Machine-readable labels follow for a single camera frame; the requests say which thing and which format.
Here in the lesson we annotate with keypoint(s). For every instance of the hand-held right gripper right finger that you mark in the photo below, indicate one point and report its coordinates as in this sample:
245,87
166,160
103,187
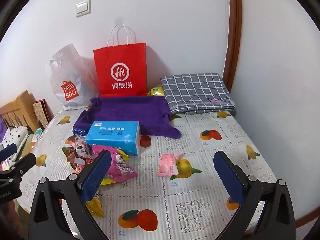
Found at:
228,180

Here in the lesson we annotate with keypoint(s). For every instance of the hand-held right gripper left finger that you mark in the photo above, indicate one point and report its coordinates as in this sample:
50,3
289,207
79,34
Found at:
96,177

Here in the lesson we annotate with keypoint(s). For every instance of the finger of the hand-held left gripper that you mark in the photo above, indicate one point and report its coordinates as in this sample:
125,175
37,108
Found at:
21,164
8,151

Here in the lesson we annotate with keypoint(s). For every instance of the large pink snack packet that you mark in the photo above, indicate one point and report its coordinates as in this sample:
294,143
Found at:
120,167

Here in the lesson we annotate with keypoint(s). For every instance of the yellow triangular snack packet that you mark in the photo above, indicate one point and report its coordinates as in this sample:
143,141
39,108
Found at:
96,205

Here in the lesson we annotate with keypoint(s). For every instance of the panda print snack packet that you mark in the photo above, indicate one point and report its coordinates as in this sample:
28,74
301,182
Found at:
80,152

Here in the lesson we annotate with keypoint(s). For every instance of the blue tissue pack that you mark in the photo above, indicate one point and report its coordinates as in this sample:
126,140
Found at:
110,137

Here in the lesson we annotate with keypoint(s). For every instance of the white small packet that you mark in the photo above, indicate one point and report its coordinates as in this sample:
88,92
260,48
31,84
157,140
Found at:
166,166

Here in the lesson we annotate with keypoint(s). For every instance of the white dotted cloth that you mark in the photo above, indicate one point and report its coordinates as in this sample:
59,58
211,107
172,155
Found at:
15,135

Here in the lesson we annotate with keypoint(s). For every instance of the fruit print table cover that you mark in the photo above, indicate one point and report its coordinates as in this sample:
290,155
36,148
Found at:
200,205

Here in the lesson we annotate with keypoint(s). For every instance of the wooden headboard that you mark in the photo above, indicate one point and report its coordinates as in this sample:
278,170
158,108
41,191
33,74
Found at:
22,105

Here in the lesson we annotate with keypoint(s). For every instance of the blue foil snack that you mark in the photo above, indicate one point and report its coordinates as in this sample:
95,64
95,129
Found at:
80,131

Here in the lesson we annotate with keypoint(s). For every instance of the patterned brown box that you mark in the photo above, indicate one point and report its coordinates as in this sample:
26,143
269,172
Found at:
41,115

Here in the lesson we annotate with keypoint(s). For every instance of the purple towel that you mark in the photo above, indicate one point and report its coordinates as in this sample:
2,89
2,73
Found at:
130,110

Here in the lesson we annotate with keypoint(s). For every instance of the white plastic shopping bag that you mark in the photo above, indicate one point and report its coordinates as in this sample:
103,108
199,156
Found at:
65,80

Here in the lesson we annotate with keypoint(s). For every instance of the grey checked folded cloth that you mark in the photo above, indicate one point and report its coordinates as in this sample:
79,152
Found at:
195,92

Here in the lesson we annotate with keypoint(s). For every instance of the yellow green snack packet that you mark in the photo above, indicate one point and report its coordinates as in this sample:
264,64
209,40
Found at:
156,91

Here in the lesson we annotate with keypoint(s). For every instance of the red paper bag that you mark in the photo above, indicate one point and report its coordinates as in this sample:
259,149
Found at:
120,62

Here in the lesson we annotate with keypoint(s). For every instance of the brown wooden door frame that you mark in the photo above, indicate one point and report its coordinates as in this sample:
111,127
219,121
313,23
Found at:
233,30

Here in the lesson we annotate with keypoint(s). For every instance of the clear wall hook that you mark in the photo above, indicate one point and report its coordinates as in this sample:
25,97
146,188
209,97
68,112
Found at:
119,20

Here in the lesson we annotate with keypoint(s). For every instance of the white light switch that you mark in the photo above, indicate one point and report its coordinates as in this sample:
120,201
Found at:
83,8

